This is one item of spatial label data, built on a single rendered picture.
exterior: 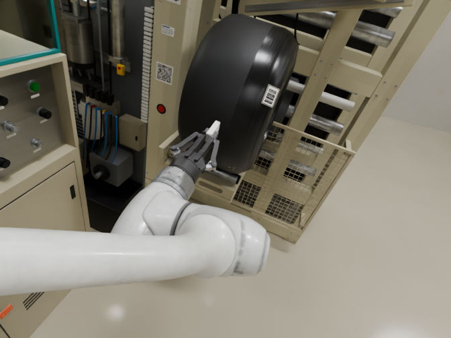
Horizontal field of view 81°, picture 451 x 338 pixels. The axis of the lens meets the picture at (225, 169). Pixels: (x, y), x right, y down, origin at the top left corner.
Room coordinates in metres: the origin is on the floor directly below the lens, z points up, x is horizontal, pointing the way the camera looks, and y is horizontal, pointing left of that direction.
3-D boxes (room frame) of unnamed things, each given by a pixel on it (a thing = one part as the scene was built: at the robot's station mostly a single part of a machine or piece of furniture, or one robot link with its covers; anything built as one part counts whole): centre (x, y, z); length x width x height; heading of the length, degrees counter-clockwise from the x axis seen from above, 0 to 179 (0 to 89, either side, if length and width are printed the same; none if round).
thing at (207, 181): (0.93, 0.10, 0.84); 0.36 x 0.09 x 0.06; 81
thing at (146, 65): (1.07, 0.43, 1.19); 0.05 x 0.04 x 0.48; 171
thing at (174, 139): (1.10, 0.26, 0.90); 0.40 x 0.03 x 0.10; 171
